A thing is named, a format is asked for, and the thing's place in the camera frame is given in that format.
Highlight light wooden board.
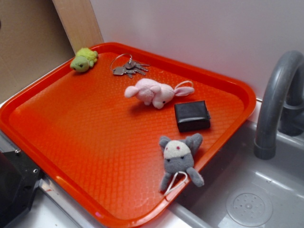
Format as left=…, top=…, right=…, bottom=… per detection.
left=52, top=0, right=104, bottom=52

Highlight pink plush bunny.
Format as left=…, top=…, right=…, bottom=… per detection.
left=124, top=78, right=195, bottom=109

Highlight black leather wallet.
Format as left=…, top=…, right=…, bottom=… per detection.
left=174, top=101, right=211, bottom=133

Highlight orange plastic tray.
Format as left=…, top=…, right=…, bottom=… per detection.
left=0, top=43, right=256, bottom=228

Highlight brown cardboard panel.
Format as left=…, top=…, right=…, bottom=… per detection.
left=0, top=0, right=74, bottom=102

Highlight grey plush mouse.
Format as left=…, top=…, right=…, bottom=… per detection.
left=159, top=133, right=204, bottom=196

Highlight grey plastic sink basin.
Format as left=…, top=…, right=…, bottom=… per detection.
left=166, top=118, right=304, bottom=228

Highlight green plush turtle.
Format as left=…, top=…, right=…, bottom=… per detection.
left=70, top=47, right=98, bottom=73

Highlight grey plastic faucet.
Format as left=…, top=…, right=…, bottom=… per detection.
left=254, top=50, right=304, bottom=160

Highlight silver keys on ring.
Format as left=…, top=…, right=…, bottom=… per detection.
left=110, top=53, right=151, bottom=79

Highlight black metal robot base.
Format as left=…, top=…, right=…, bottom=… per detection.
left=0, top=149, right=42, bottom=228

